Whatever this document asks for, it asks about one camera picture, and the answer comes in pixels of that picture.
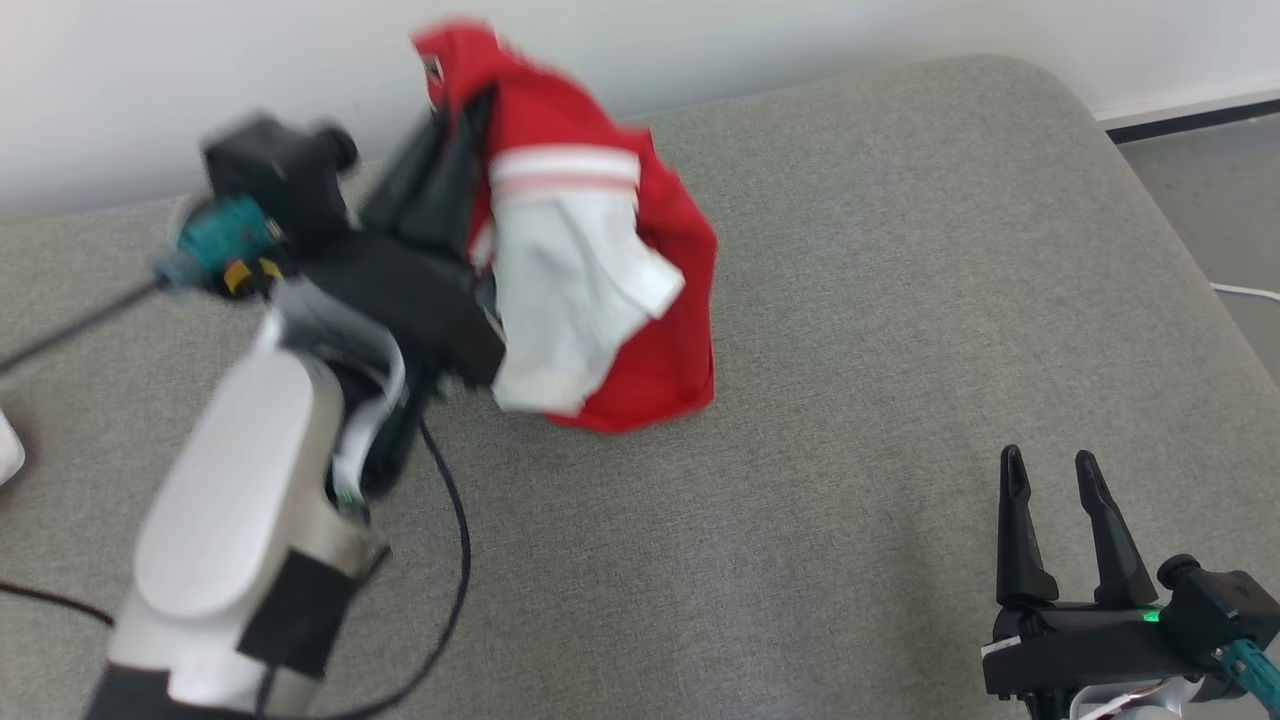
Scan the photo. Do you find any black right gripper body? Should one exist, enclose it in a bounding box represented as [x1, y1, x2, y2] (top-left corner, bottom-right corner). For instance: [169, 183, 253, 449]
[982, 600, 1217, 720]

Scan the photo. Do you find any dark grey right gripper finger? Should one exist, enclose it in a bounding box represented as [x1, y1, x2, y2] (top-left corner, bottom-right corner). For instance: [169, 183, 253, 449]
[996, 444, 1060, 607]
[1075, 449, 1160, 607]

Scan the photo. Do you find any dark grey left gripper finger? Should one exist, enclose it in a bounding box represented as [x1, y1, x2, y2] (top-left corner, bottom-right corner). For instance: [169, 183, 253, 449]
[403, 87, 499, 264]
[360, 110, 453, 243]

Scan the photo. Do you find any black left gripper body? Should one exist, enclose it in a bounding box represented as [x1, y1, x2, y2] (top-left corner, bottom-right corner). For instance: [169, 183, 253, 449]
[298, 233, 507, 391]

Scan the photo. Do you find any red white basketball jersey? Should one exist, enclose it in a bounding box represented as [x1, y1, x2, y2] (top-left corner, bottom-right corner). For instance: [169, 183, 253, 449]
[411, 20, 719, 433]

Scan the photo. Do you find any grey fabric sofa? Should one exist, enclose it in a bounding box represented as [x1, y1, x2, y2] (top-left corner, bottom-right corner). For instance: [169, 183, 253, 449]
[0, 53, 1280, 720]

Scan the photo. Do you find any black white baseboard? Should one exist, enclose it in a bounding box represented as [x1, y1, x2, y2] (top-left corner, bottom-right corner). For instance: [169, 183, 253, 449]
[1095, 75, 1280, 144]

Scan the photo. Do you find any right cable with teal plug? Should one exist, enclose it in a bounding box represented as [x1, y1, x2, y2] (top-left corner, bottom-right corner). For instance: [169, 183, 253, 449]
[1218, 638, 1280, 717]

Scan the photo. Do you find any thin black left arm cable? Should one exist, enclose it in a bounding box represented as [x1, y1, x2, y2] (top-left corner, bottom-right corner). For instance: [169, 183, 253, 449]
[255, 413, 474, 720]

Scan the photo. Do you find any thin dark cable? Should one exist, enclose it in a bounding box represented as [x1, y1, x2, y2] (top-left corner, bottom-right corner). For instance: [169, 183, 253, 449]
[0, 580, 114, 627]

